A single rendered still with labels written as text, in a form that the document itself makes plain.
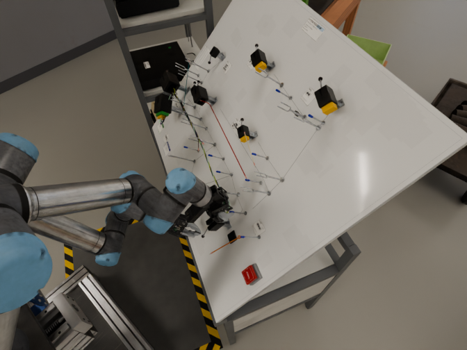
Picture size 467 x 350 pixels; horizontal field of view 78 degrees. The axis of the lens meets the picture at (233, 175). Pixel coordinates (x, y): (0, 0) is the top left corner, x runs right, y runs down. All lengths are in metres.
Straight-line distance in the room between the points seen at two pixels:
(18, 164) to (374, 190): 0.98
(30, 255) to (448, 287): 2.49
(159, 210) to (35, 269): 0.34
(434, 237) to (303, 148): 1.93
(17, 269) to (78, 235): 0.47
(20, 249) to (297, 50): 1.00
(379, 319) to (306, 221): 1.47
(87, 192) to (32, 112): 3.23
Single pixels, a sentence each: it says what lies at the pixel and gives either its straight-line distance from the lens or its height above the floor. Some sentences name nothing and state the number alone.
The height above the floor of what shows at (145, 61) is 1.13.
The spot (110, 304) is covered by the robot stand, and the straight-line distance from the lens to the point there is 2.11.
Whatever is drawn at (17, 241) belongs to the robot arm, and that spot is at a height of 1.69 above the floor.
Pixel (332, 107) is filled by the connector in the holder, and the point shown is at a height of 1.57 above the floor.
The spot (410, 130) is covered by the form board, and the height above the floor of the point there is 1.58.
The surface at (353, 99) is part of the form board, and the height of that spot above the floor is 1.55.
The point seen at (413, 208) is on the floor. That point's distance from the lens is 2.83.
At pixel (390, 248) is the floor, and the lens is 2.56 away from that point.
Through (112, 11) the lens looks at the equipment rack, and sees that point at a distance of 1.56.
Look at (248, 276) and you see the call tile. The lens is 1.06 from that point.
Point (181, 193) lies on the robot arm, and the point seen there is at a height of 1.46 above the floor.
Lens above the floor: 2.12
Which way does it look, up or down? 54 degrees down
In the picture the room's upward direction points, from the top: 2 degrees counter-clockwise
